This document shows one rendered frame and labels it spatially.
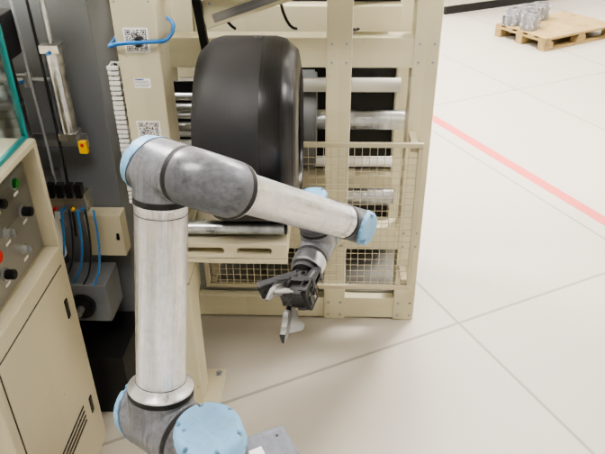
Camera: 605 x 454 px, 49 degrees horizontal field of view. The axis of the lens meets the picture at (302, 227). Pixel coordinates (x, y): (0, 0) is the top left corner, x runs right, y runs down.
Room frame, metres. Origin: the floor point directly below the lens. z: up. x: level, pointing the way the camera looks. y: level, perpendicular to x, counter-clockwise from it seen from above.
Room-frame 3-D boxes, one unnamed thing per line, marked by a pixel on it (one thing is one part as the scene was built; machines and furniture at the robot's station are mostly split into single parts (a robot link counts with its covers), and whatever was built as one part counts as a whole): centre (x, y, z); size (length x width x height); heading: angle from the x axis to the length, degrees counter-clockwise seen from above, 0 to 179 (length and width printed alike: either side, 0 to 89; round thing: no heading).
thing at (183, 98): (2.40, 0.43, 1.05); 0.20 x 0.15 x 0.30; 87
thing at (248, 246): (1.87, 0.23, 0.84); 0.36 x 0.09 x 0.06; 87
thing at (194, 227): (1.87, 0.22, 0.90); 0.35 x 0.05 x 0.05; 87
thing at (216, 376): (2.00, 0.48, 0.01); 0.27 x 0.27 x 0.02; 87
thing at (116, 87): (1.97, 0.57, 1.19); 0.05 x 0.04 x 0.48; 177
